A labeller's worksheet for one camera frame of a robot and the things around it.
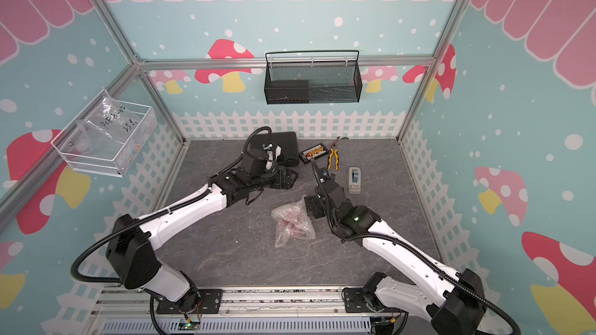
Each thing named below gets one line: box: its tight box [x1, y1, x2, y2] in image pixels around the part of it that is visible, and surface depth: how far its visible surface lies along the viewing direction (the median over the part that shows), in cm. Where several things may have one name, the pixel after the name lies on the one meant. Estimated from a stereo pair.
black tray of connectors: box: [298, 142, 330, 165], surface depth 115 cm
